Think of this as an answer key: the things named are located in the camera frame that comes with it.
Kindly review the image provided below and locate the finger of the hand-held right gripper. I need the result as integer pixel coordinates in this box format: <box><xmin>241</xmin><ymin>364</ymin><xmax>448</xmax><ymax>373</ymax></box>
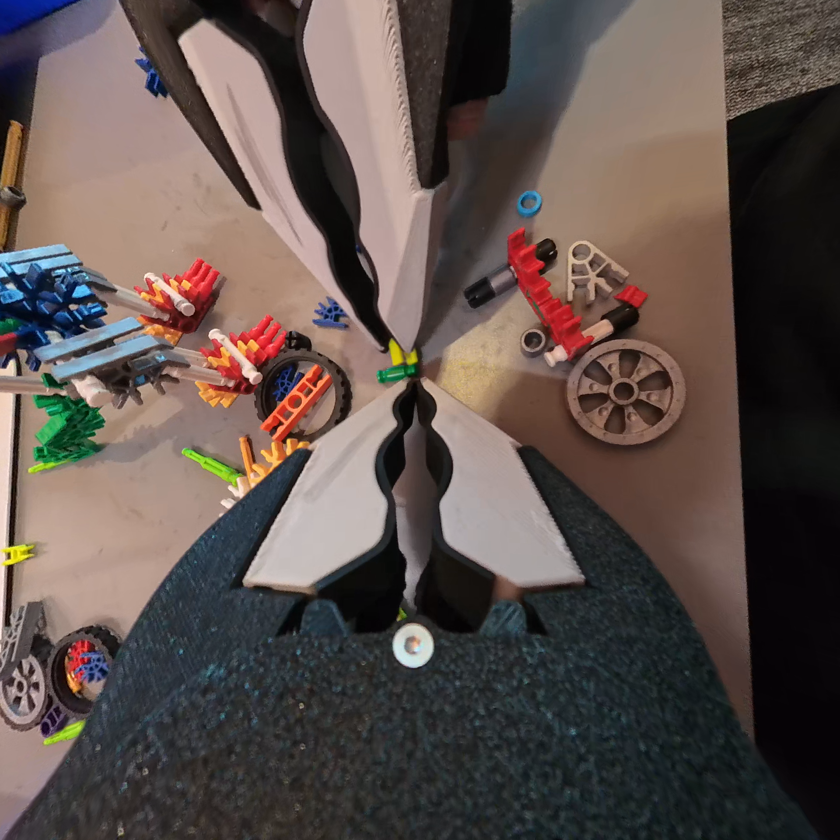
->
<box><xmin>294</xmin><ymin>0</ymin><xmax>449</xmax><ymax>354</ymax></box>
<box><xmin>177</xmin><ymin>17</ymin><xmax>396</xmax><ymax>352</ymax></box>

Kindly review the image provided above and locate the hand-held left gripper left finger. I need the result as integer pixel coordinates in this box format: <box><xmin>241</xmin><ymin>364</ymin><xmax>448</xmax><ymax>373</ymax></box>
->
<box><xmin>241</xmin><ymin>381</ymin><xmax>417</xmax><ymax>596</ymax></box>

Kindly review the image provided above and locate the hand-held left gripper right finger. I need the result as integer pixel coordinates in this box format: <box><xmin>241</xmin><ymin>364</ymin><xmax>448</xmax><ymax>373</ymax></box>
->
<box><xmin>420</xmin><ymin>378</ymin><xmax>586</xmax><ymax>592</ymax></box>

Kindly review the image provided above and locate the person's right hand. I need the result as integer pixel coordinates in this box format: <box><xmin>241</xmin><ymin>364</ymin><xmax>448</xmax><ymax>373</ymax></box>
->
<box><xmin>449</xmin><ymin>97</ymin><xmax>492</xmax><ymax>140</ymax></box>

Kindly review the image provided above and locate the large blue snowflake connector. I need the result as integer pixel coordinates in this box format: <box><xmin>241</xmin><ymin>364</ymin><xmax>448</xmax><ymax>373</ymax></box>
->
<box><xmin>134</xmin><ymin>47</ymin><xmax>169</xmax><ymax>99</ymax></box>

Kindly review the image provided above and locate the large yellow fan connector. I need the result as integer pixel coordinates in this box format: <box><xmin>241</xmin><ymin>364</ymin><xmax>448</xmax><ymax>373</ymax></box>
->
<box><xmin>251</xmin><ymin>438</ymin><xmax>311</xmax><ymax>481</ymax></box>

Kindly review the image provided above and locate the orange connector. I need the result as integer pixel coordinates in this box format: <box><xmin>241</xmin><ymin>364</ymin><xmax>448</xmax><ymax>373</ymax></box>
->
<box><xmin>260</xmin><ymin>364</ymin><xmax>333</xmax><ymax>442</ymax></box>

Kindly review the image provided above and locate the black rubber tyre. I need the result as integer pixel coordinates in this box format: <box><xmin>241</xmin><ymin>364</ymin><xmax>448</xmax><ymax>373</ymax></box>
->
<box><xmin>48</xmin><ymin>623</ymin><xmax>127</xmax><ymax>718</ymax></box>
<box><xmin>254</xmin><ymin>348</ymin><xmax>350</xmax><ymax>442</ymax></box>

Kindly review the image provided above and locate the grey spoked wheel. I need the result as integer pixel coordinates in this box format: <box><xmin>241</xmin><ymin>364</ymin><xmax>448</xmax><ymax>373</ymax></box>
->
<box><xmin>566</xmin><ymin>338</ymin><xmax>687</xmax><ymax>448</ymax></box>

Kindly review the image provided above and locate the long tan rod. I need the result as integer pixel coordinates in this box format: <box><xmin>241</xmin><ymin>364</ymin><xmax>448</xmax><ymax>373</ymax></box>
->
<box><xmin>0</xmin><ymin>120</ymin><xmax>28</xmax><ymax>245</ymax></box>

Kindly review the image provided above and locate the red connector rack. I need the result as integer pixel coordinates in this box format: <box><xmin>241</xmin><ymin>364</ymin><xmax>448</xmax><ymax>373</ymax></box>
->
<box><xmin>507</xmin><ymin>227</ymin><xmax>595</xmax><ymax>362</ymax></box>

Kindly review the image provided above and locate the white rod with black cap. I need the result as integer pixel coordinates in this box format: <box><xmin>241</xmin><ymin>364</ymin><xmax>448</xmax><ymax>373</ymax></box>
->
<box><xmin>543</xmin><ymin>303</ymin><xmax>641</xmax><ymax>366</ymax></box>

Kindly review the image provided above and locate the beige triangular connector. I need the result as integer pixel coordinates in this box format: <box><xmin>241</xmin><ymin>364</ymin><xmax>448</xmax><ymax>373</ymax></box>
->
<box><xmin>564</xmin><ymin>239</ymin><xmax>630</xmax><ymax>304</ymax></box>

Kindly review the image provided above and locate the multicoloured construction toy model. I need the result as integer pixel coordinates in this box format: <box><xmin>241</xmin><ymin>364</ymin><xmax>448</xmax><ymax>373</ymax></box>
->
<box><xmin>0</xmin><ymin>243</ymin><xmax>291</xmax><ymax>475</ymax></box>

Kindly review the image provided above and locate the person's dark clothing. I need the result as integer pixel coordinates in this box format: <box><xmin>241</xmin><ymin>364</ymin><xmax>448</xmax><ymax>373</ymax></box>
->
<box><xmin>725</xmin><ymin>85</ymin><xmax>840</xmax><ymax>840</ymax></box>

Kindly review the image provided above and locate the grey connector with flat strip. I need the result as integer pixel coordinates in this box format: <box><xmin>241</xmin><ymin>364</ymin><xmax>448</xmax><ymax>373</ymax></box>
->
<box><xmin>0</xmin><ymin>600</ymin><xmax>48</xmax><ymax>683</ymax></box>

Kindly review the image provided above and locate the grey wheel with black tyre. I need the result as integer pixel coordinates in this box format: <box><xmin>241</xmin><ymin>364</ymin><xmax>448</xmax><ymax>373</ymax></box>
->
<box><xmin>0</xmin><ymin>646</ymin><xmax>55</xmax><ymax>733</ymax></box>

